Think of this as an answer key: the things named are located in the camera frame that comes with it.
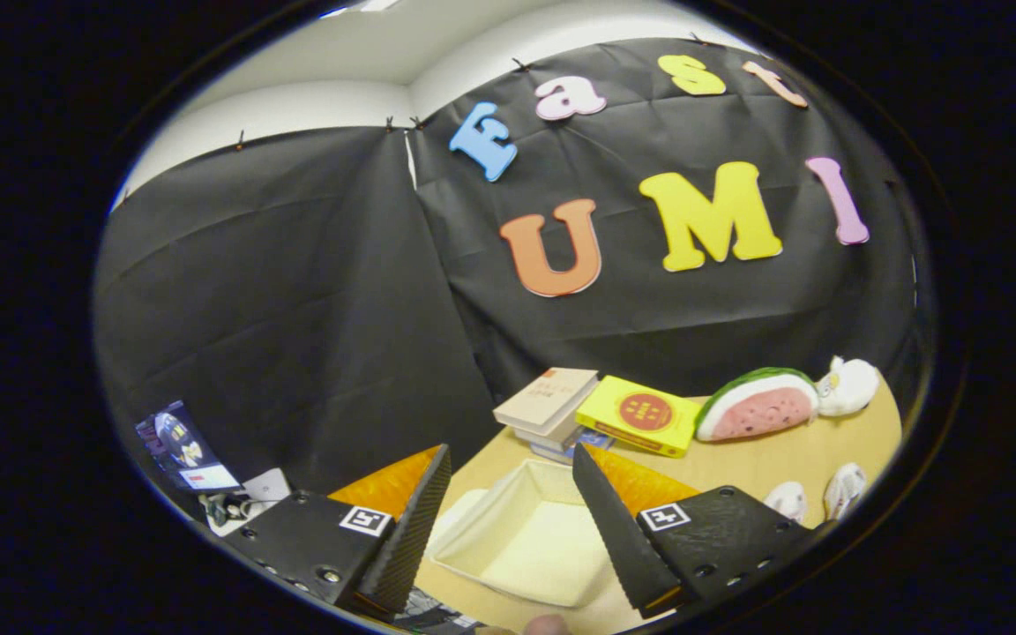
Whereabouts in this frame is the beige fabric storage box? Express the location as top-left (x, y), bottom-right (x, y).
top-left (424, 459), bottom-right (624, 611)

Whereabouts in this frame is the yellow book with red circle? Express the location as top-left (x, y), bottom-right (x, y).
top-left (575, 376), bottom-right (703, 459)

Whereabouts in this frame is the white shoe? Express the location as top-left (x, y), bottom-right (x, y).
top-left (764, 481), bottom-right (809, 526)
top-left (824, 463), bottom-right (868, 521)

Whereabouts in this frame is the blue book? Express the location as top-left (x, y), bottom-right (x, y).
top-left (530, 430), bottom-right (615, 466)

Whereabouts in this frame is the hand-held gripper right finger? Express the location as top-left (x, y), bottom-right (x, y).
top-left (572, 443), bottom-right (837, 619)

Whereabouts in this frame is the grey book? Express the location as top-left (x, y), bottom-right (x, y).
top-left (512, 423), bottom-right (584, 451)

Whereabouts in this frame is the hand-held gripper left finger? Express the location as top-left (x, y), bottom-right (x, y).
top-left (224, 444), bottom-right (453, 618)

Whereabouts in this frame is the white plush toy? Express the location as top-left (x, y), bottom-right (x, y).
top-left (815, 355), bottom-right (880, 417)

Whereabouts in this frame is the dark printed board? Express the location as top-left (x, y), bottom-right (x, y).
top-left (136, 401), bottom-right (243, 493)

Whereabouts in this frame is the watermelon slice plush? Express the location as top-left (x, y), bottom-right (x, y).
top-left (694, 367), bottom-right (820, 443)

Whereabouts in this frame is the black backdrop cloth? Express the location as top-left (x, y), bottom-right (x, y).
top-left (93, 35), bottom-right (937, 504)

